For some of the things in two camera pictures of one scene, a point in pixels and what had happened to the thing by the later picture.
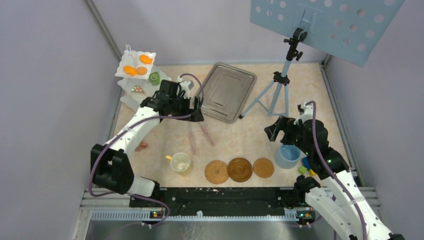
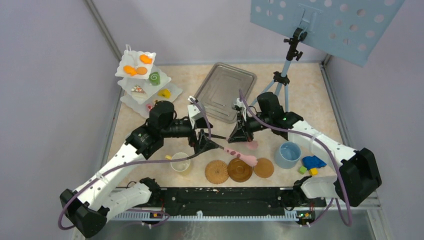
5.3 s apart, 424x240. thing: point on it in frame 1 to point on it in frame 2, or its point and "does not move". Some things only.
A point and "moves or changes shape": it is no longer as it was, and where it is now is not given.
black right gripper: (282, 123) to (238, 134)
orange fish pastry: (145, 59) does not move
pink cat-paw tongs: (210, 136) moves or changes shape
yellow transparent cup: (179, 161) does not move
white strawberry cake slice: (138, 88) does not move
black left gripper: (197, 116) to (204, 144)
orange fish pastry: (130, 70) does not move
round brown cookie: (141, 71) does not move
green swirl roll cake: (154, 78) does not move
